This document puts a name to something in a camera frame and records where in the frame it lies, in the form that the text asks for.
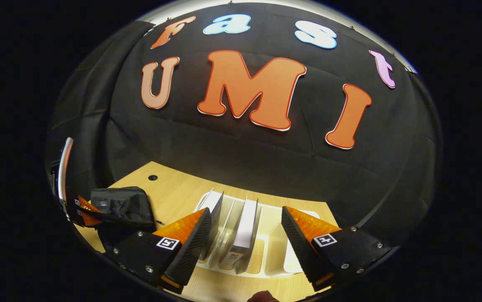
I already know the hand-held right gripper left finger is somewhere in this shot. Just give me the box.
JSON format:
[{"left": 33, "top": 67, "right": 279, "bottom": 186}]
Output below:
[{"left": 105, "top": 208, "right": 212, "bottom": 294}]

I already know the blue cover book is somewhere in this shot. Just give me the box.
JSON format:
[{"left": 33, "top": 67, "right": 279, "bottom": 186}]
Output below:
[{"left": 196, "top": 188, "right": 224, "bottom": 261}]

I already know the black backdrop cloth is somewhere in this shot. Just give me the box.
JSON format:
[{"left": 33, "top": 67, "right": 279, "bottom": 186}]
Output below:
[{"left": 45, "top": 2, "right": 443, "bottom": 252}]

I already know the white bookshelf rack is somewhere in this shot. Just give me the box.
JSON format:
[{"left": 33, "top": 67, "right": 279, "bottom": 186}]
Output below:
[{"left": 194, "top": 189, "right": 329, "bottom": 278}]

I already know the white and orange spine book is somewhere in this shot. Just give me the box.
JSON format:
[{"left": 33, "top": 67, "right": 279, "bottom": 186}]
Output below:
[{"left": 218, "top": 197, "right": 262, "bottom": 276}]

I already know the black schoolbag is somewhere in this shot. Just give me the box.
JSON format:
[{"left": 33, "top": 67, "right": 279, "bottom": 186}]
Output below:
[{"left": 90, "top": 186, "right": 158, "bottom": 252}]

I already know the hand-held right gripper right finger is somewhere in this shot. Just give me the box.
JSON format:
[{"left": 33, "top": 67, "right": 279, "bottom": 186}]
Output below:
[{"left": 281, "top": 205, "right": 394, "bottom": 292}]

